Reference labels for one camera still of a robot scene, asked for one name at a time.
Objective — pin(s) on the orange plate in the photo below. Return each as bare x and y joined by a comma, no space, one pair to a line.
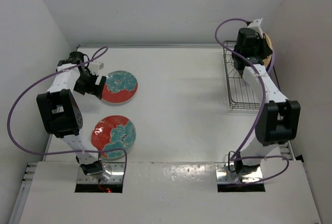
268,59

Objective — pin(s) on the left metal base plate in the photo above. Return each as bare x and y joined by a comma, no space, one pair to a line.
113,174

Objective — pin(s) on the metal base plate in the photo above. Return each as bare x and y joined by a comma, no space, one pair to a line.
113,174
226,174

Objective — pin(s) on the red teal floral plate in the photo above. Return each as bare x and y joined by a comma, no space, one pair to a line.
120,87
113,132

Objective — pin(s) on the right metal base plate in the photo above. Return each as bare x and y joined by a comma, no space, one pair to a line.
226,174

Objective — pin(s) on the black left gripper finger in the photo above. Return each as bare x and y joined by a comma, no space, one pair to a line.
99,88
89,92

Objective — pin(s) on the lavender plate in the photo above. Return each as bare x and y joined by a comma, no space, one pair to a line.
271,65

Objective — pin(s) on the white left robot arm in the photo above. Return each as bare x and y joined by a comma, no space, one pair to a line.
61,115

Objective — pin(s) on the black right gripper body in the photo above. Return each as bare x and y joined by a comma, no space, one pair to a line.
233,56

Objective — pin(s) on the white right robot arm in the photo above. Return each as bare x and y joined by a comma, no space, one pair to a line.
278,117

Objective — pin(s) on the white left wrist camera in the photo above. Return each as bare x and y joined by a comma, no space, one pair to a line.
95,67

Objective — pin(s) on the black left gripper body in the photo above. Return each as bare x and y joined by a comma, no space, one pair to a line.
86,80

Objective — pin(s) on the grey wire dish rack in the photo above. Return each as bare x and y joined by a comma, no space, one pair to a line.
240,95

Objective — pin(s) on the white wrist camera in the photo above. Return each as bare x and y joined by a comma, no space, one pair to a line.
95,67
256,26

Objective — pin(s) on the red teal floral plate upper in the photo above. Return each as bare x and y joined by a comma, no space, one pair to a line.
120,87

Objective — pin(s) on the red teal floral plate lower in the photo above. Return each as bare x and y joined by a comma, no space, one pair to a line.
113,132

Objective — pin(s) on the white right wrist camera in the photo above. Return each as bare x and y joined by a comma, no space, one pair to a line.
256,26

